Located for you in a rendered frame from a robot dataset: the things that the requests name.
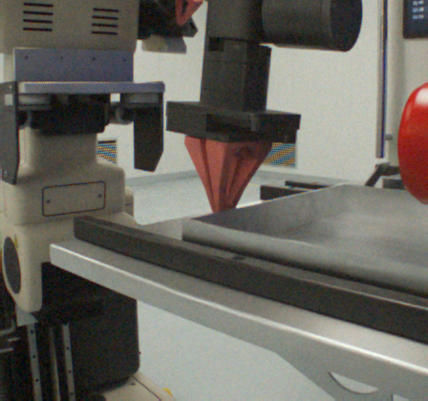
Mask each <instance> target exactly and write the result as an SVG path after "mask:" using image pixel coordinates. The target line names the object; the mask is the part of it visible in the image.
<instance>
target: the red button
mask: <svg viewBox="0 0 428 401"><path fill-rule="evenodd" d="M397 158H398V167H399V172H400V175H401V179H402V182H403V184H404V186H405V188H406V191H407V192H408V193H409V194H410V195H413V196H414V197H415V198H416V199H417V200H419V201H420V202H421V203H422V204H425V205H428V82H426V83H424V84H422V85H420V86H419V87H417V88H416V89H415V90H414V91H413V92H412V93H410V96H409V98H408V100H407V101H406V104H405V108H404V110H403V114H402V117H401V120H400V125H399V130H398V135H397Z"/></svg>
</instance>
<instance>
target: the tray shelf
mask: <svg viewBox="0 0 428 401"><path fill-rule="evenodd" d="M211 212H212V211H208V212H203V213H200V214H195V215H190V216H185V217H181V218H176V219H172V220H167V221H163V222H154V223H149V224H146V225H141V226H136V227H132V228H136V229H139V230H143V231H147V232H151V233H154V234H158V235H162V236H165V237H169V238H173V239H177V240H182V219H184V218H189V217H194V216H198V215H202V214H207V213H211ZM50 255H51V262H52V264H54V265H57V266H59V267H62V268H64V269H67V270H68V271H71V272H73V273H75V274H77V275H80V276H82V277H84V278H86V279H88V280H90V281H92V282H94V283H96V284H99V285H103V286H105V287H107V288H110V289H112V290H114V291H116V292H119V293H121V294H124V295H126V296H129V297H131V298H134V299H136V300H138V301H140V302H143V303H145V304H148V305H149V306H153V307H156V308H158V309H161V310H163V311H166V312H168V313H171V314H173V315H176V316H179V317H183V318H185V319H188V320H189V321H192V322H194V323H197V324H199V325H202V326H204V327H208V328H211V329H213V330H216V331H218V332H221V333H225V334H227V335H230V336H232V337H235V338H236V339H239V340H241V341H244V342H246V343H251V344H253V345H255V346H258V347H260V348H264V349H266V350H271V351H274V352H276V353H279V354H281V355H283V356H287V357H289V358H292V359H294V360H297V361H299V362H300V361H301V362H303V363H306V364H308V365H311V366H315V367H317V368H320V369H323V370H327V371H329V372H332V373H334V374H338V375H341V376H344V377H345V378H350V379H353V380H354V381H356V382H361V383H362V384H365V385H367V386H369V385H370V386H371V387H374V388H376V389H380V390H384V391H386V392H390V393H392V394H394V395H399V396H400V397H403V398H407V399H409V400H412V401H428V343H425V342H423V341H420V340H418V339H416V340H415V339H412V338H410V337H407V336H401V335H398V334H395V333H393V332H392V333H390V332H388V331H385V330H382V329H376V328H373V327H369V326H365V325H364V326H362V325H360V324H358V323H355V322H351V321H346V320H343V319H339V318H337V317H334V316H329V315H326V314H323V313H320V312H317V311H310V310H308V309H305V308H302V307H299V306H294V305H289V304H285V303H282V302H279V301H276V300H272V299H270V298H267V297H264V296H261V295H259V296H257V295H255V294H252V293H249V292H245V291H242V290H240V289H237V288H234V287H230V286H227V285H222V284H218V283H215V282H212V281H209V280H207V279H203V278H200V277H197V276H194V275H190V274H187V273H184V272H181V271H179V270H175V269H172V268H169V267H166V266H163V265H159V264H154V263H151V262H148V261H145V260H143V259H140V258H137V257H133V256H130V255H127V254H124V253H120V252H117V251H115V250H112V249H109V248H106V247H103V246H100V245H97V244H93V243H88V242H85V241H83V240H80V239H75V240H70V241H62V242H58V243H52V244H51V245H50Z"/></svg>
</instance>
